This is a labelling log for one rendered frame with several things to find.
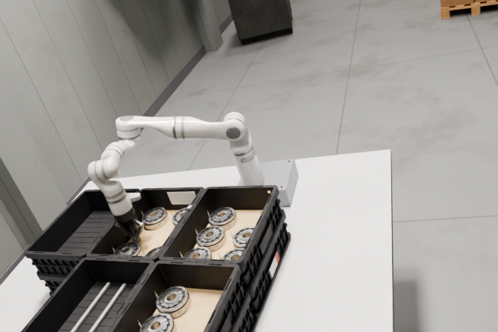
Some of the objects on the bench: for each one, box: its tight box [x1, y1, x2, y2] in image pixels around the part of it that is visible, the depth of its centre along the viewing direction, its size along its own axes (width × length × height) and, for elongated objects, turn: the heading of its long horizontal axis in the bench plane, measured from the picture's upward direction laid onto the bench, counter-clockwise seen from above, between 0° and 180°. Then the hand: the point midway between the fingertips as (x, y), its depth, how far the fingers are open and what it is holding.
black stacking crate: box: [244, 210, 291, 314], centre depth 179 cm, size 40×30×12 cm
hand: (136, 239), depth 188 cm, fingers closed
